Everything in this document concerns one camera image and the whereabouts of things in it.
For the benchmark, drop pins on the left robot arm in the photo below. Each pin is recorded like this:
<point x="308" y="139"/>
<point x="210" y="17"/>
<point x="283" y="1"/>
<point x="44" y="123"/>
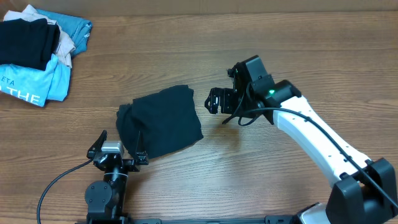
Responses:
<point x="105" y="198"/>

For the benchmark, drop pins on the folded black garment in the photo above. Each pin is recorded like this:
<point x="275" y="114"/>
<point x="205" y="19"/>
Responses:
<point x="28" y="44"/>

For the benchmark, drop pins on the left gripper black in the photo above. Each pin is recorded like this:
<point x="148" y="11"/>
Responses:
<point x="134" y="165"/>

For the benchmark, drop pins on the dark teal t-shirt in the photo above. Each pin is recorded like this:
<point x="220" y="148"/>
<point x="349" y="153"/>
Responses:
<point x="167" y="120"/>

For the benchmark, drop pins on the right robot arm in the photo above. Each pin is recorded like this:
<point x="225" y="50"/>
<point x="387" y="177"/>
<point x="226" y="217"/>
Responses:
<point x="362" y="190"/>

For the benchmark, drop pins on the light blue printed t-shirt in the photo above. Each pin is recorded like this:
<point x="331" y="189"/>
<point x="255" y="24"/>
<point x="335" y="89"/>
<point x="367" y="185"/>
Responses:
<point x="36" y="86"/>

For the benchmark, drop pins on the folded beige garment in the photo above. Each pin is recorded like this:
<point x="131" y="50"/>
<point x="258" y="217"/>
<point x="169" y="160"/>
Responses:
<point x="65" y="44"/>

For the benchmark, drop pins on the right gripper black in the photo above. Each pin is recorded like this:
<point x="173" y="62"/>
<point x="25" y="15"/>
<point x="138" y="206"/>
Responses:
<point x="224" y="101"/>

